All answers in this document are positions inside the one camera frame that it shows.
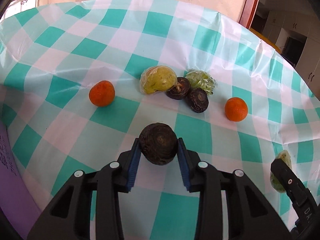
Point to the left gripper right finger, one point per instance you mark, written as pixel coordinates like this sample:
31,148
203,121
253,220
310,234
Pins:
228,198

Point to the small left mandarin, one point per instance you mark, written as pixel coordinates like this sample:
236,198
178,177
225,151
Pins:
102,94

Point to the green fruit back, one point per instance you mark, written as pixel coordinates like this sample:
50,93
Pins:
201,79

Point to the dark passion fruit right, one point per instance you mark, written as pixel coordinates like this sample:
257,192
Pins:
197,100

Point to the dark passion fruit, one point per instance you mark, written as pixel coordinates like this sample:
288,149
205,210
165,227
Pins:
180,90
158,143
197,100

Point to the small mandarin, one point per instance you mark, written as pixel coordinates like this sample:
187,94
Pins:
102,94
236,109

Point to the wrapped green pomelo half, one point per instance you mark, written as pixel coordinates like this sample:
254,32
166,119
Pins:
276,181

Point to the white kitchen cabinets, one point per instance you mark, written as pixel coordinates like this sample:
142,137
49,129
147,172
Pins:
297,38

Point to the dark passion fruit front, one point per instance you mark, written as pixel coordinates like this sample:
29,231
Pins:
158,143

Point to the teal checkered tablecloth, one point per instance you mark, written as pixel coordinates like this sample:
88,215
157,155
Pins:
51,57

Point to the small right mandarin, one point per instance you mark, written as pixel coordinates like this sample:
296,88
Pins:
236,109

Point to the wrapped yellow fruit half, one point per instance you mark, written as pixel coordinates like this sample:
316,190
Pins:
157,79

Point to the purple box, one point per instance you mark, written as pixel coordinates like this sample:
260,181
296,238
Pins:
17,204

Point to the dark passion fruit middle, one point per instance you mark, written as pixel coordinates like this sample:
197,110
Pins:
180,90

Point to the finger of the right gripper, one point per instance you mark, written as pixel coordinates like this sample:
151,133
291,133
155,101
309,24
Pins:
295,189

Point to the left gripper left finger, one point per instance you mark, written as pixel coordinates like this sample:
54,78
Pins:
67,216

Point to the red wooden door frame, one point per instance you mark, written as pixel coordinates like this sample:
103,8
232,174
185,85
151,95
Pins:
248,13

